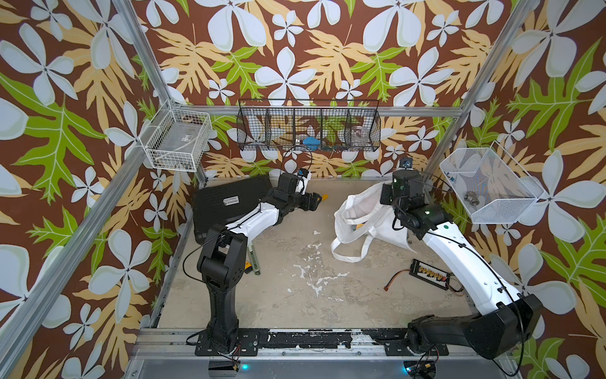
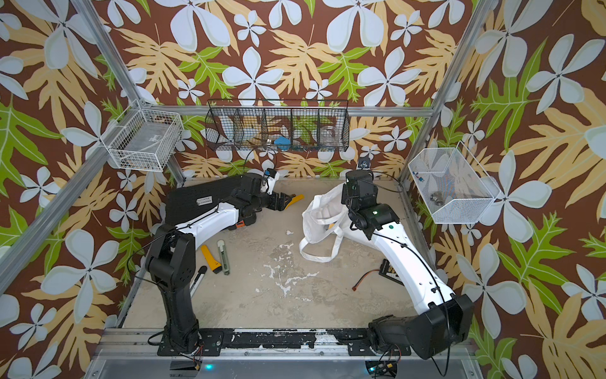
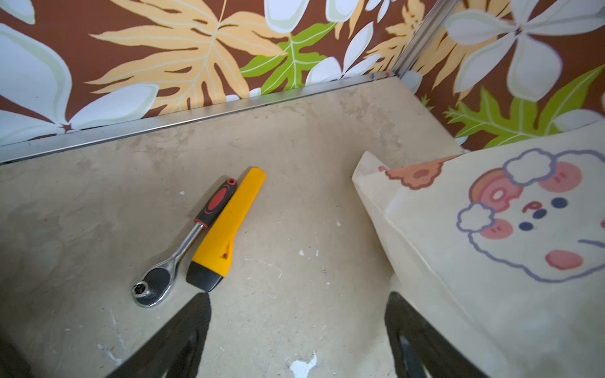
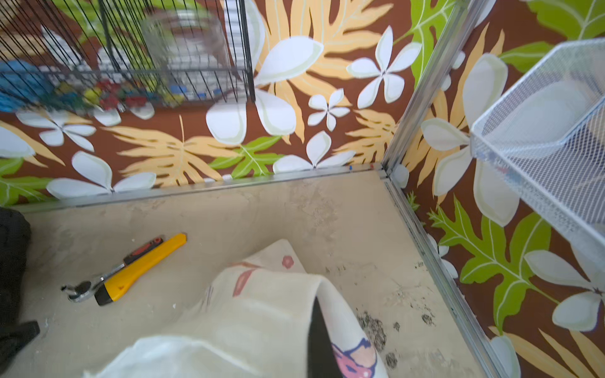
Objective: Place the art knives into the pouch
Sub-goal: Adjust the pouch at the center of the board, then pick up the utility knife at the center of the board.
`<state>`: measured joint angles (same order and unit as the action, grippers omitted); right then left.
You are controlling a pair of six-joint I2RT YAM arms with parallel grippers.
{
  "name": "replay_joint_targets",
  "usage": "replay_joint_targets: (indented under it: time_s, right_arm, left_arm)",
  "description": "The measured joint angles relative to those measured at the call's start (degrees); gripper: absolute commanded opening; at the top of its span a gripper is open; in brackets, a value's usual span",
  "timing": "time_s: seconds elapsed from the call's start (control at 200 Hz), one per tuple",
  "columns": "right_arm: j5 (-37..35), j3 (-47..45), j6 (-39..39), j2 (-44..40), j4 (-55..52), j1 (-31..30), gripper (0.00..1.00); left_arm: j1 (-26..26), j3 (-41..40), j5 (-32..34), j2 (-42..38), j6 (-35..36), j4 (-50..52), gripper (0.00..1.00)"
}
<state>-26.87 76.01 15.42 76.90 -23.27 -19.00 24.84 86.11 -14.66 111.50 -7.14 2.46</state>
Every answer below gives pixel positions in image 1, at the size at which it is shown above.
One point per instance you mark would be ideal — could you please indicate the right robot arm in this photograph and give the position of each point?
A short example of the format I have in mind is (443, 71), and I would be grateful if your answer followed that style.
(505, 317)

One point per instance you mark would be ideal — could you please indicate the white cartoon print pouch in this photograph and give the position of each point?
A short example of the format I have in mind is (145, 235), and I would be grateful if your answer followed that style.
(362, 215)

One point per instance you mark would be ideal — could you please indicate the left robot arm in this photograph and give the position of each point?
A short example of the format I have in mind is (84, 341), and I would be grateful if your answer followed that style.
(222, 258)

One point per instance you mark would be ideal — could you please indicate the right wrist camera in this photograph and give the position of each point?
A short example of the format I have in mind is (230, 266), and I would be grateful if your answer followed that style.
(406, 163)

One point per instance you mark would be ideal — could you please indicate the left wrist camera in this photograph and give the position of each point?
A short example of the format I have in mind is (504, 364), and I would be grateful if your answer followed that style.
(304, 176)

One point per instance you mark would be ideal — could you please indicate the blue object in basket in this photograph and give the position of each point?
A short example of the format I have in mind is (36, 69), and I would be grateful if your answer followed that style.
(311, 143)

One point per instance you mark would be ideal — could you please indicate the white wire basket left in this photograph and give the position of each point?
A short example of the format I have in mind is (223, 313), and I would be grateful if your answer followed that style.
(176, 138)

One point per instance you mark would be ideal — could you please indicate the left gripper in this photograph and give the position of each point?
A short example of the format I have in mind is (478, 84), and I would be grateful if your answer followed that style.
(311, 204)

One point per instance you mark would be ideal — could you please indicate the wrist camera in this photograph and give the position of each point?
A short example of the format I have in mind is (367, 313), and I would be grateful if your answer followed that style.
(406, 163)
(304, 176)

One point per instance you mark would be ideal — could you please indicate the white mesh basket right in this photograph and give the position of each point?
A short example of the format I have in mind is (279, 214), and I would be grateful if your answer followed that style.
(492, 185)

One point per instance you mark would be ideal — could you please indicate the black plastic tool case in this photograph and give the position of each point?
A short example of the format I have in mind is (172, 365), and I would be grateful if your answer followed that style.
(226, 203)

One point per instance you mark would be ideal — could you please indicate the black wire basket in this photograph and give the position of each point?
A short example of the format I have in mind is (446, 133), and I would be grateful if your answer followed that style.
(339, 124)

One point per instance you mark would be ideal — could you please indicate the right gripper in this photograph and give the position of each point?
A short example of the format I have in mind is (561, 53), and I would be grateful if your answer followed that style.
(387, 189)

